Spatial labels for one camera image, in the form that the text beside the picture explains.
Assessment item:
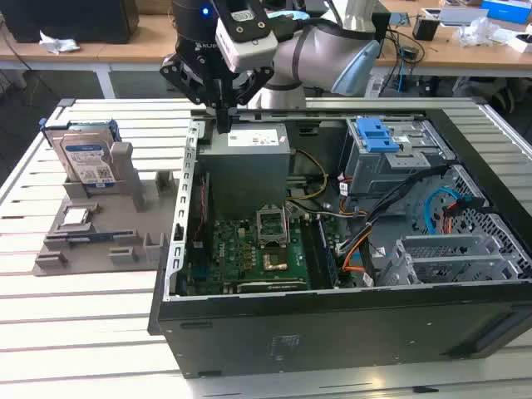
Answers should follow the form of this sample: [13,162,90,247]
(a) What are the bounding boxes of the black square cup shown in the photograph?
[412,16,441,42]

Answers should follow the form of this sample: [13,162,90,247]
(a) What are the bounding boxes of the blue wire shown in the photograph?
[423,187,462,242]

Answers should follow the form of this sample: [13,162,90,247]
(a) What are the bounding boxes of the hard disk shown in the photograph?
[39,117,122,190]

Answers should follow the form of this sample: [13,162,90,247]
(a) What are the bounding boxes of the metal socket cover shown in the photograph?
[256,205,290,249]

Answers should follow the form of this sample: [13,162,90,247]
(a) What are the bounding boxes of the silver drive cage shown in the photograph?
[344,117,456,209]

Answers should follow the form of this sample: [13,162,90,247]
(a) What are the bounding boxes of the blue carrier latch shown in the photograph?
[356,119,401,154]

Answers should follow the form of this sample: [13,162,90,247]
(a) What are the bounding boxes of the orange red wire bundle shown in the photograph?
[441,201,456,238]

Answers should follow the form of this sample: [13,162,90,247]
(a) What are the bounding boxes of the installed RAM stick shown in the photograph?
[318,218,340,288]

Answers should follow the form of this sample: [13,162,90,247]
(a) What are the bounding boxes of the silver disk bay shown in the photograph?
[380,234,525,288]

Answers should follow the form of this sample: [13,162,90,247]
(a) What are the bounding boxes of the black sleeved cable bundle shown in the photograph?
[336,164,452,254]

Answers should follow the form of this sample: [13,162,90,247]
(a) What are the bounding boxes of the crumpled white paper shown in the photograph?
[39,29,81,55]

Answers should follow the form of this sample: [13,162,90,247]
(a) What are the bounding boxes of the small black computer tower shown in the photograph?
[372,10,392,42]

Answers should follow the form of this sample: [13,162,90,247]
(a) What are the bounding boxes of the wooden desk white frame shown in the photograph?
[0,14,180,100]
[373,0,532,79]

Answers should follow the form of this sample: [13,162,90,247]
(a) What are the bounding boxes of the yellow wires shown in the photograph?
[290,148,329,200]

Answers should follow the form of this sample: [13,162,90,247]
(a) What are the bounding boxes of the CPU socket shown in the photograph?
[261,248,290,271]

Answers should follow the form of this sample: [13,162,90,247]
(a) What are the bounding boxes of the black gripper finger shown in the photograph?
[223,66,275,134]
[160,56,224,134]

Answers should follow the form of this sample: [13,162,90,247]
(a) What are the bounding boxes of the grey flat box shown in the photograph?
[440,6,490,26]

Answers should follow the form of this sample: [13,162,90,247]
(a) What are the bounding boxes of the silver CPU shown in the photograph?
[62,207,91,228]

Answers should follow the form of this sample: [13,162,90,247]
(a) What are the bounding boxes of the black open PC case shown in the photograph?
[147,97,532,380]

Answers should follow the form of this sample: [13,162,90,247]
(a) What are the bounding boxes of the black graphics card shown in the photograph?
[236,278,311,294]

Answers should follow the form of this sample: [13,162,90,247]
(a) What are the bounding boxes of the grey power supply unit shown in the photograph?
[198,122,292,219]

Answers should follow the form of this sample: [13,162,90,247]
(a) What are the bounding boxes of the green motherboard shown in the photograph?
[185,215,346,294]

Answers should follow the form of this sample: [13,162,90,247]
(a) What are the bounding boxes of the grey printed parts rack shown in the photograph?
[32,140,175,278]

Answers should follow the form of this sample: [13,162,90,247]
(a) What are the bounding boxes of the black RAM slot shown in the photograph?
[301,215,321,290]

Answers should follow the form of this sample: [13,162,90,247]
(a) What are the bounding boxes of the blue box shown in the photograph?
[480,0,532,22]

